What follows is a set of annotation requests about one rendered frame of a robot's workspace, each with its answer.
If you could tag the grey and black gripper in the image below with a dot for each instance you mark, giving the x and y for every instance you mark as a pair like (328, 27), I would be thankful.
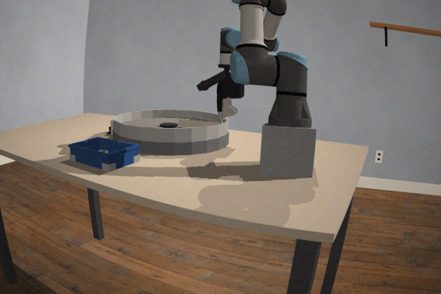
(225, 89)

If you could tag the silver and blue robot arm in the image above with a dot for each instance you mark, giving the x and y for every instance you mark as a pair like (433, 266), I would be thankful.
(246, 53)

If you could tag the grey round turntable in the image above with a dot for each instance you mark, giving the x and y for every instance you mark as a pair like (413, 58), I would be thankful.
(171, 132)

